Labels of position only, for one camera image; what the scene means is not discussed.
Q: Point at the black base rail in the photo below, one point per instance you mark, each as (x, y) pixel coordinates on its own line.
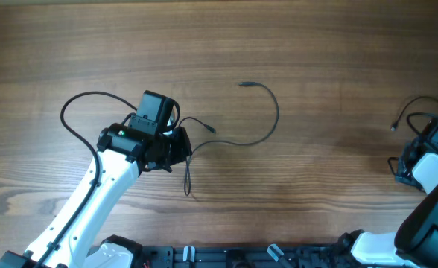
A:
(308, 256)

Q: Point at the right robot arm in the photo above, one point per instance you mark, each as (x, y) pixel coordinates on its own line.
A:
(415, 244)

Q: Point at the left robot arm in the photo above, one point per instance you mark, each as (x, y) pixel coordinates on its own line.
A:
(149, 139)

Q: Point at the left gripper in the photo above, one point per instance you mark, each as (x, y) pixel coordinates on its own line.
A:
(184, 149)

